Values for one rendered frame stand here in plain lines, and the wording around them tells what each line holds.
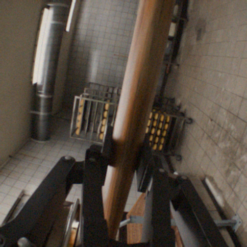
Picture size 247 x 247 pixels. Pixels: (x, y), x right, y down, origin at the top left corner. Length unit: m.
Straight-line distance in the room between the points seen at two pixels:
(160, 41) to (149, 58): 0.02
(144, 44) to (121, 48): 5.01
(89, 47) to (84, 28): 0.53
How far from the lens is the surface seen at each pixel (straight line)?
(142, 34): 0.17
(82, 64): 5.28
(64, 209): 2.31
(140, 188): 0.18
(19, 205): 2.37
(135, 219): 1.50
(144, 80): 0.17
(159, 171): 0.16
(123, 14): 5.29
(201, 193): 2.14
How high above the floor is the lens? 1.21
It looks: 4 degrees down
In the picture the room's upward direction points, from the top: 79 degrees counter-clockwise
